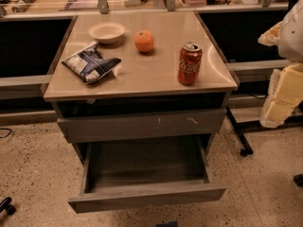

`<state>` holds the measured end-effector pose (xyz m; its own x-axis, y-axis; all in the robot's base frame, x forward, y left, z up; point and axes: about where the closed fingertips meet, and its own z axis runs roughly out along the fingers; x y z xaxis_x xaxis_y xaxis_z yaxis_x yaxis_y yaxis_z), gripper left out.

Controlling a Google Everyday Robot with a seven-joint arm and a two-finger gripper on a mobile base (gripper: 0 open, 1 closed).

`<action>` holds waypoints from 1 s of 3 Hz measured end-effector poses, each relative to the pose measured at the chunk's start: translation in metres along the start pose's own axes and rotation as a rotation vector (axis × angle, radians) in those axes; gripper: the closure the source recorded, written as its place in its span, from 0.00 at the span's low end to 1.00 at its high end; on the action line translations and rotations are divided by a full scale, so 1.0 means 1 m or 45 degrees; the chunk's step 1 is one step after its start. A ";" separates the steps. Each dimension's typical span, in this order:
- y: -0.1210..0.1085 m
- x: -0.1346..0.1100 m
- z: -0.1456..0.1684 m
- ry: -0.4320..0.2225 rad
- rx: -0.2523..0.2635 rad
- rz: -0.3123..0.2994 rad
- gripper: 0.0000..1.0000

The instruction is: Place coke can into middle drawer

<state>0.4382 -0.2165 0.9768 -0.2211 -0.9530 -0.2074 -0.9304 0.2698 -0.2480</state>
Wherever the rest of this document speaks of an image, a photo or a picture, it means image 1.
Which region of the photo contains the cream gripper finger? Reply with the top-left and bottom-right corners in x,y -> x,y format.
259,63 -> 303,129
258,22 -> 281,46

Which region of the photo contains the red coke can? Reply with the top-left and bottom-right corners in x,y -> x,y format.
177,42 -> 203,85

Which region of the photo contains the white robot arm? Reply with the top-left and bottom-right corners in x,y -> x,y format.
258,0 -> 303,129

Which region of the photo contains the grey drawer cabinet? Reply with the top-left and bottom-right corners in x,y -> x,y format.
43,10 -> 239,214

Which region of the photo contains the open middle drawer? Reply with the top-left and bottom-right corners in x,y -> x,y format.
68,136 -> 226,213

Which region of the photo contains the closed top drawer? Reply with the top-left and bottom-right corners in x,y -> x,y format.
58,109 -> 225,144

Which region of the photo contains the black caster wheel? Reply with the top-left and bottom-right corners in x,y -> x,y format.
294,174 -> 303,187

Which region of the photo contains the orange fruit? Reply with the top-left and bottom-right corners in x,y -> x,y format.
134,30 -> 154,53

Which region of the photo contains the white bowl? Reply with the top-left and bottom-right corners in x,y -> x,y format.
88,22 -> 125,44

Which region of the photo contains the blue white chip bag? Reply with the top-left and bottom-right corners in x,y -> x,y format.
62,43 -> 121,83

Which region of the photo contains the black coiled tool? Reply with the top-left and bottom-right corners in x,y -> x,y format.
11,0 -> 36,13

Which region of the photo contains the black object on floor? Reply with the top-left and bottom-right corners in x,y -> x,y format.
0,197 -> 16,219

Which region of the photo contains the black wheeled table frame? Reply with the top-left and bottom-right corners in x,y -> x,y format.
226,60 -> 288,157

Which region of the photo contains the black floor cable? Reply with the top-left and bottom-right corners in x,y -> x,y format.
0,128 -> 13,140

